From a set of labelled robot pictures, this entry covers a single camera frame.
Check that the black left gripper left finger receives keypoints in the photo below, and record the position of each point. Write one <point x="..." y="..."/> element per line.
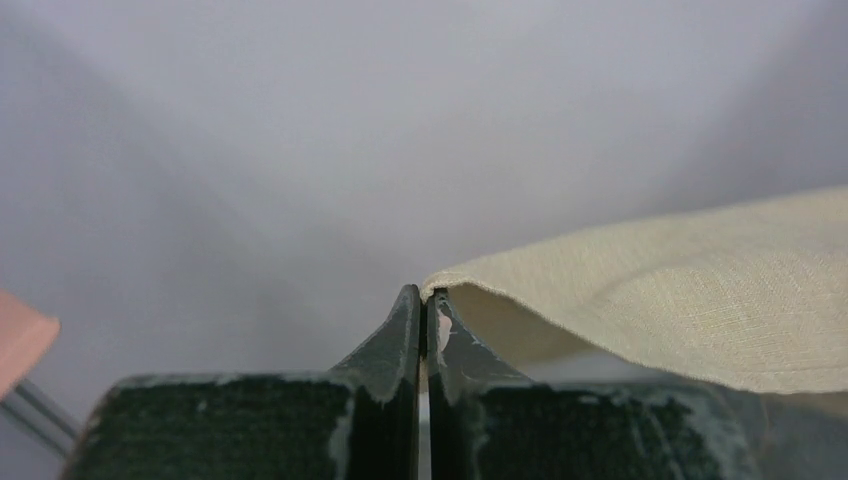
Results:
<point x="357" y="420"/>

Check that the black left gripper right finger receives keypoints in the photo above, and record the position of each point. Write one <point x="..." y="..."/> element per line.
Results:
<point x="490" y="421"/>

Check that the pink perforated music stand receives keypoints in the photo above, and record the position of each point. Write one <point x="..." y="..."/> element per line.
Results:
<point x="26" y="335"/>

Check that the beige cloth napkin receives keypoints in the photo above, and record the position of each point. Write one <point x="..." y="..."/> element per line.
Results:
<point x="751" y="296"/>

